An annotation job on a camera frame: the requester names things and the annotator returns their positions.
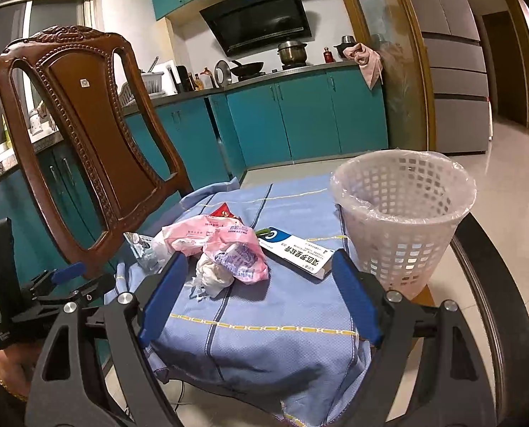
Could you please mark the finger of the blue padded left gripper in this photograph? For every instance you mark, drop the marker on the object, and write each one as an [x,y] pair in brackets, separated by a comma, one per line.
[68,273]

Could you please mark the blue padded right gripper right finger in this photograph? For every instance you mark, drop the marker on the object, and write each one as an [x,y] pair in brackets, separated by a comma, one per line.
[451,388]

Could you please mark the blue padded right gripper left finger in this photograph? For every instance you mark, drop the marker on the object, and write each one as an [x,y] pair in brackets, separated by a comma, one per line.
[68,387]

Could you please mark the silver foil wrapper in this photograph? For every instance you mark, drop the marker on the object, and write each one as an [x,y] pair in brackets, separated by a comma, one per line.
[144,251]

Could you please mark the white tissue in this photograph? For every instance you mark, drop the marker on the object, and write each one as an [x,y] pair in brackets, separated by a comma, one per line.
[210,279]

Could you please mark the pink plastic bag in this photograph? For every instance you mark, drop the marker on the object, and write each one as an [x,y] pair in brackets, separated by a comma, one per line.
[237,249]

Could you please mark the white medicine box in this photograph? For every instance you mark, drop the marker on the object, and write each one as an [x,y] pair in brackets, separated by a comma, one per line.
[304,255]

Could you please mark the pink paper wrapper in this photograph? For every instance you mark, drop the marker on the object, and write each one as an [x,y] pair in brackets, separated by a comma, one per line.
[191,235]

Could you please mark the green leafy vegetable scrap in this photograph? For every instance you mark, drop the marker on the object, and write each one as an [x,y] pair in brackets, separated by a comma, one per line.
[262,232]

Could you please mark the teal kitchen cabinets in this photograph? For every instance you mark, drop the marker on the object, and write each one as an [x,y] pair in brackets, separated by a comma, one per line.
[294,117]

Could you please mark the wooden board under basket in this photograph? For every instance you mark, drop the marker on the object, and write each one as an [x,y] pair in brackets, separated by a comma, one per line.
[424,298]

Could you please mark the red small wrapper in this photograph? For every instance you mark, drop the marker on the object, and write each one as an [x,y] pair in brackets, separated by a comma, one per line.
[223,211]

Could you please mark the blue checkered cloth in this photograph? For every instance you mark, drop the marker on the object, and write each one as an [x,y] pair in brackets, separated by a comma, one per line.
[286,345]

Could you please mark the white plastic waste basket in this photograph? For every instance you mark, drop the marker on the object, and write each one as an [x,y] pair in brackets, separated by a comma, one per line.
[400,209]

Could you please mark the carved wooden chair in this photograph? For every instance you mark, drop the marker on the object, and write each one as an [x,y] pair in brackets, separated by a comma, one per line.
[74,67]

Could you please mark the black wok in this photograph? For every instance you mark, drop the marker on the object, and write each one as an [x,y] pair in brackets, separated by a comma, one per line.
[246,70]

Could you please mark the steel cooking pot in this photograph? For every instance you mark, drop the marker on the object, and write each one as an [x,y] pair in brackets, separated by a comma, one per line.
[292,54]

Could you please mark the black range hood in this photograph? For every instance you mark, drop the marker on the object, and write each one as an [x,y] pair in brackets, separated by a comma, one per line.
[246,25]

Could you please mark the silver refrigerator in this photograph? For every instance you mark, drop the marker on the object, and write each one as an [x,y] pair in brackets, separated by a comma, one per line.
[458,73]

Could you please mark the red bottle on counter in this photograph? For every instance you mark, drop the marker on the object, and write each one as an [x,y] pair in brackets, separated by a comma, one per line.
[328,56]

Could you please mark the pink hanging towel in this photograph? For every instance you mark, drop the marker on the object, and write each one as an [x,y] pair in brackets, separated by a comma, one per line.
[369,62]

